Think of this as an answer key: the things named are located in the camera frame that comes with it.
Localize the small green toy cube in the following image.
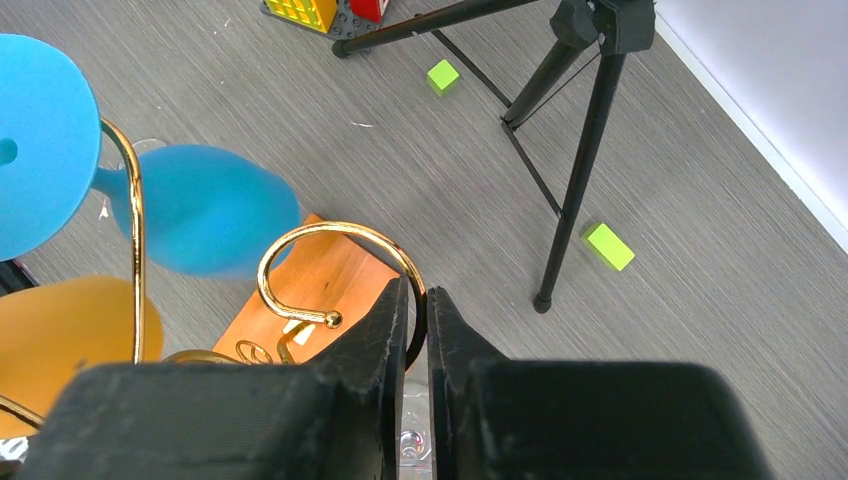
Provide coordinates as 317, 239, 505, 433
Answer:
427, 59, 460, 96

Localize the red toy block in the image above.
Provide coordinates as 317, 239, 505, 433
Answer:
349, 0, 389, 23

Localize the tall clear flute glass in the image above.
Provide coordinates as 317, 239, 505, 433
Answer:
398, 359, 433, 480

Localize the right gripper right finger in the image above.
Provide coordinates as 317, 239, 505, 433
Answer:
427, 287, 773, 479

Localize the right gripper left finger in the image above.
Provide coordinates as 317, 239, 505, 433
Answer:
17, 279, 408, 479

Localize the orange plastic goblet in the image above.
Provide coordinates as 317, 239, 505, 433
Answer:
1, 275, 134, 417

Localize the yellow toy block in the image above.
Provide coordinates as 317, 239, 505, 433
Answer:
262, 0, 338, 33

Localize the light green toy block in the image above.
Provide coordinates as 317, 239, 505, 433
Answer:
581, 223, 635, 272

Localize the gold wine glass rack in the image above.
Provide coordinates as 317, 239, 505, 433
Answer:
1, 121, 425, 439

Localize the black music stand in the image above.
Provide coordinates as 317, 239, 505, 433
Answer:
331, 0, 657, 315

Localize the blue plastic goblet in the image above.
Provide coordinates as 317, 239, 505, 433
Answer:
1, 33, 301, 280

